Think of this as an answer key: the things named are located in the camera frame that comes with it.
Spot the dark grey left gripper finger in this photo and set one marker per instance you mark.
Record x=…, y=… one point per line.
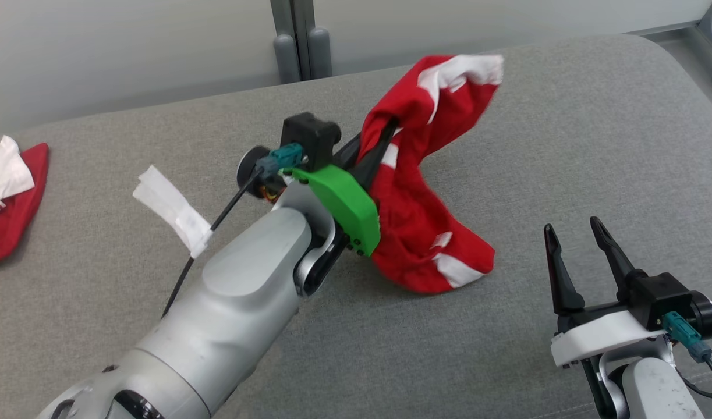
x=374, y=157
x=347, y=150

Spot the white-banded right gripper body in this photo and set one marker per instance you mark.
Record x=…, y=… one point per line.
x=600, y=337

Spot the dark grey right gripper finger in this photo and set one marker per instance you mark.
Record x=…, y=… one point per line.
x=562, y=288
x=617, y=262

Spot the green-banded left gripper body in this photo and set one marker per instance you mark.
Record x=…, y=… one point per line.
x=344, y=203

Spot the red shorts with white trim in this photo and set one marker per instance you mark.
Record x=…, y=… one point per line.
x=414, y=233

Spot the red jersey with white tee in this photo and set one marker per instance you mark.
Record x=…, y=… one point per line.
x=12, y=221

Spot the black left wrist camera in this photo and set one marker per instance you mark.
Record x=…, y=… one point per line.
x=309, y=137

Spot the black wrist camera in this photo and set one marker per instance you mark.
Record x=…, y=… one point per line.
x=309, y=137
x=658, y=297

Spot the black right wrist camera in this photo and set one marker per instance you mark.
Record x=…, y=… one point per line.
x=658, y=297

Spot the grey rounded post foot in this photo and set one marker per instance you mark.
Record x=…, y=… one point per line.
x=321, y=55
x=286, y=58

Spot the grey partition post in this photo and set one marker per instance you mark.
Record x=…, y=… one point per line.
x=291, y=17

